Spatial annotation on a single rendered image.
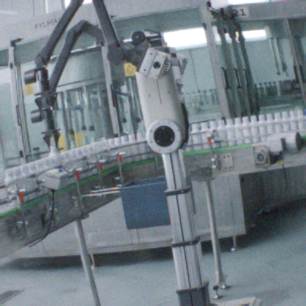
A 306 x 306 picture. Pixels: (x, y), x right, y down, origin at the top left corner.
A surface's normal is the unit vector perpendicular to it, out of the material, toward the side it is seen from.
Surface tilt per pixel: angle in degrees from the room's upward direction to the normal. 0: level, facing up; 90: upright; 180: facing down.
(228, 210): 90
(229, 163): 90
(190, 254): 90
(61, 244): 89
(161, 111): 101
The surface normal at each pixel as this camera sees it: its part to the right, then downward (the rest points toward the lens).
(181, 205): -0.21, 0.09
